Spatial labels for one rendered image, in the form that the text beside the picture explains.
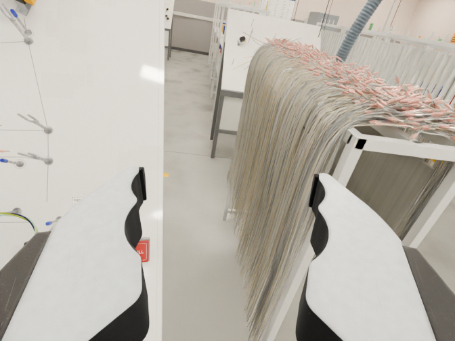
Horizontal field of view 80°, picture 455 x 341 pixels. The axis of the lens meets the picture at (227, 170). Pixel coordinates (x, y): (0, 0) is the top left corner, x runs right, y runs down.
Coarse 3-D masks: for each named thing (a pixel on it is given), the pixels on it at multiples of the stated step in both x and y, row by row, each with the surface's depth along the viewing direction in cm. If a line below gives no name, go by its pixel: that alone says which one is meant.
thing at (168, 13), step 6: (168, 0) 814; (174, 0) 818; (168, 6) 812; (168, 12) 809; (168, 18) 796; (168, 24) 803; (168, 30) 799; (168, 36) 808; (168, 42) 815; (168, 48) 823; (168, 54) 832
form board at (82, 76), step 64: (0, 0) 63; (64, 0) 67; (128, 0) 71; (0, 64) 62; (64, 64) 66; (128, 64) 70; (0, 128) 61; (64, 128) 65; (128, 128) 69; (0, 192) 60; (64, 192) 64; (0, 256) 60
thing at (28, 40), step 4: (0, 8) 52; (4, 12) 54; (8, 12) 53; (8, 16) 55; (12, 16) 54; (12, 20) 56; (16, 24) 57; (20, 28) 59; (20, 32) 60; (24, 36) 61; (24, 40) 64; (28, 40) 63; (28, 44) 64
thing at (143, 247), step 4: (140, 240) 66; (144, 240) 66; (148, 240) 66; (140, 244) 65; (144, 244) 65; (148, 244) 66; (136, 248) 65; (140, 248) 65; (144, 248) 65; (148, 248) 66; (140, 252) 65; (144, 252) 65; (148, 252) 66; (144, 256) 65; (148, 256) 65; (144, 260) 65; (148, 260) 65
